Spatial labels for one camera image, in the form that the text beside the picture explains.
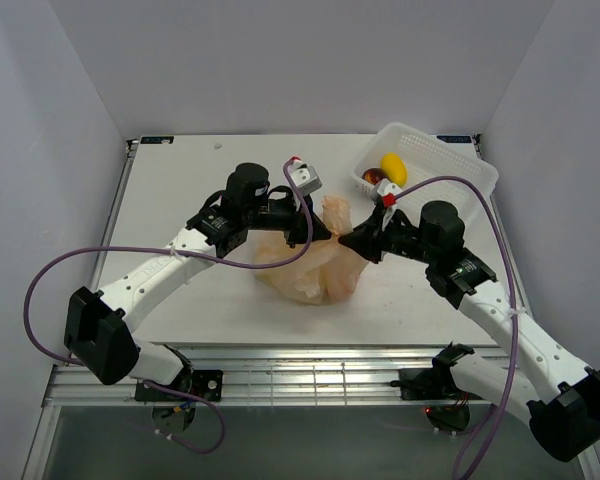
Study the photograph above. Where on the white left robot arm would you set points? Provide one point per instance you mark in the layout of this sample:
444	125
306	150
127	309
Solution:
101	324

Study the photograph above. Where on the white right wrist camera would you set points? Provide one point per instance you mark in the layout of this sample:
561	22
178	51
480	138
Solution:
385	194

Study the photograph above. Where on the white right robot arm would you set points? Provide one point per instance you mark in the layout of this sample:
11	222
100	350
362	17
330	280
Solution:
556	393

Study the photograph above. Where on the white plastic basket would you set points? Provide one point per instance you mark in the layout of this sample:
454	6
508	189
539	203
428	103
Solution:
426	156

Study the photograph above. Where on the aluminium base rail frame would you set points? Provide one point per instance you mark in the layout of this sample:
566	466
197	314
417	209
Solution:
164	179

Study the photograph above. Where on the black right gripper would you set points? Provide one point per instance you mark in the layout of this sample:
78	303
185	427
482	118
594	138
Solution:
367	237

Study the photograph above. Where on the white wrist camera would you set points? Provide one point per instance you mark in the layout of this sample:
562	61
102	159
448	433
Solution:
302	177
385	194

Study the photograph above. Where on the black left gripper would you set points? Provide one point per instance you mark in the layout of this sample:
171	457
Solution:
297	228

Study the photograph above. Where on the banana print plastic bag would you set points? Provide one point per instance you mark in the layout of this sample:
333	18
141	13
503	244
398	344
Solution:
328	273

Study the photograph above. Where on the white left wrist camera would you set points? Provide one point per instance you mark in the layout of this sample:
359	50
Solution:
302	177

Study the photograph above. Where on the dark red apple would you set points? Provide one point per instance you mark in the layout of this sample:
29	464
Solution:
374	175

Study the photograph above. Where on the yellow lemon fruit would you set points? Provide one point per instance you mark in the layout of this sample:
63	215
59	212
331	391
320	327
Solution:
394	168

